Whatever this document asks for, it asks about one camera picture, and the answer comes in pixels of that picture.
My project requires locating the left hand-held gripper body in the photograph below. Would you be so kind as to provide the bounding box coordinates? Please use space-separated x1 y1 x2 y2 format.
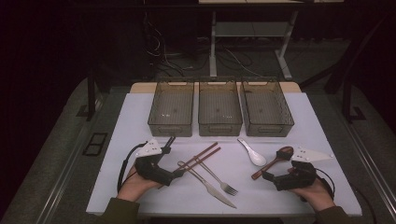
134 138 176 188

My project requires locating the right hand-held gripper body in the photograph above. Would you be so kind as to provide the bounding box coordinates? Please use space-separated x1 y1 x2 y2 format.
274 147 334 191

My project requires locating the brown wooden spoon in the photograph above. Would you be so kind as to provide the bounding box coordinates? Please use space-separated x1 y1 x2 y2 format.
250 146 294 181

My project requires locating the white ceramic spoon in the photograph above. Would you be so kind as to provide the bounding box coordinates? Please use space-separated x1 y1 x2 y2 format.
236 137 268 167

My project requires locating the brown wooden chopstick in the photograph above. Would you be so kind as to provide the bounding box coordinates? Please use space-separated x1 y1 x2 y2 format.
157 147 222 189
178 142 219 171

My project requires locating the grey bin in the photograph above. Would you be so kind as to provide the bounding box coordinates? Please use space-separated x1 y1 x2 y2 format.
198 79 244 137
148 79 195 138
240 78 295 138

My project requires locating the person's left hand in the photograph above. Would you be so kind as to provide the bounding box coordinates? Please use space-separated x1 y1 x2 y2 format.
116 164 163 203

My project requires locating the person's right hand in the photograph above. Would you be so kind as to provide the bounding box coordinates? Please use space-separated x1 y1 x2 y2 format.
289 178 335 213

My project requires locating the white table mat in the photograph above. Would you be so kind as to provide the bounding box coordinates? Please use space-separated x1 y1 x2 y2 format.
86 91 363 217

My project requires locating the steel table knife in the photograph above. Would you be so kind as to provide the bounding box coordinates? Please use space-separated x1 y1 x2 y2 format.
177 161 237 209

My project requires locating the steel fork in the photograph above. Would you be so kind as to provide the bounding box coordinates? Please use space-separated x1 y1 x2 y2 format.
193 155 239 197

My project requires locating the black metal stand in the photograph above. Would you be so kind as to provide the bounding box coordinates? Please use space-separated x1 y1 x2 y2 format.
323 12 368 124
76 69 104 122

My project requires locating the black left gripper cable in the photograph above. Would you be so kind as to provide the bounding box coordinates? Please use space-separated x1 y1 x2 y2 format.
116 141 148 192

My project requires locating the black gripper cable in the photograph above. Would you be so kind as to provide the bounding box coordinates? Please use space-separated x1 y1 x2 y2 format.
314 167 336 200
116 141 148 192

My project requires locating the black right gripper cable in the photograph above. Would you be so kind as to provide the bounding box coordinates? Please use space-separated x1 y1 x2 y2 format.
314 167 336 200

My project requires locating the grey metal floor rail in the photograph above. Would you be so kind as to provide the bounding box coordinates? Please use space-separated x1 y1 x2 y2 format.
345 120 396 216
36 102 104 224

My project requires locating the tangle of black floor cables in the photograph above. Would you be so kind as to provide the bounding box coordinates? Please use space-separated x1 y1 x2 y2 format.
143 12 265 78

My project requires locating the white floor cable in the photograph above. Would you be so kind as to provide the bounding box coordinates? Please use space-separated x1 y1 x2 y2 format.
223 48 262 77

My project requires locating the white metal desk frame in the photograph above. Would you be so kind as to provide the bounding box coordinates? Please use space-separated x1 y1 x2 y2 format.
199 0 345 81

